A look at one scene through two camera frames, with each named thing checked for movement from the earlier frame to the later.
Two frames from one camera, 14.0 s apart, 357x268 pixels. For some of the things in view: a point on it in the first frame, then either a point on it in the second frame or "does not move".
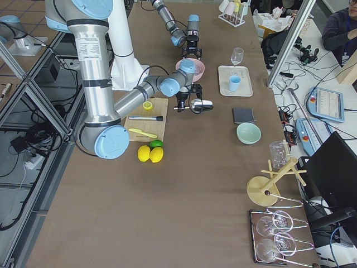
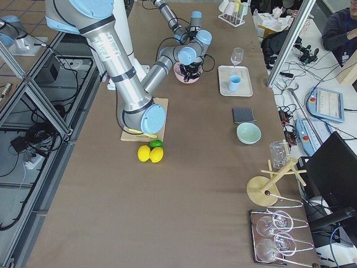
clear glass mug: (279, 153) does not move
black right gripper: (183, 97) -> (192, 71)
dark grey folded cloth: (243, 115) does not move
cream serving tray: (225, 72) does not move
